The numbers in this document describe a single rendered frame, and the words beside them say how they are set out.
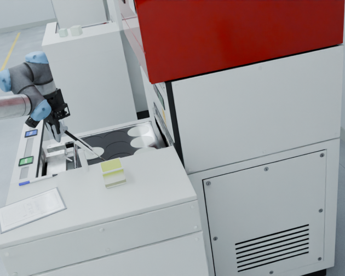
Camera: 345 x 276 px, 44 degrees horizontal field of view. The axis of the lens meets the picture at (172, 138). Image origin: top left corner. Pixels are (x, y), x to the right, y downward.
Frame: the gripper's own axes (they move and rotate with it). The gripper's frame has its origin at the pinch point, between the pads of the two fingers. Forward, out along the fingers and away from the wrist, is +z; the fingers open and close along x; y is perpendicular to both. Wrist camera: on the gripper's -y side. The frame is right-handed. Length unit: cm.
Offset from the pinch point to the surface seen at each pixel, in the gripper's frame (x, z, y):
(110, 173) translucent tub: -39.5, -0.6, -6.2
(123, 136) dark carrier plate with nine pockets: -4.4, 12.1, 29.7
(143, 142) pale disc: -17.0, 11.9, 29.7
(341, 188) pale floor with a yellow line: -56, 102, 156
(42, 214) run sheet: -30.1, 4.8, -28.7
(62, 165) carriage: 4.1, 13.8, 1.5
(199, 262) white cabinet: -66, 33, 2
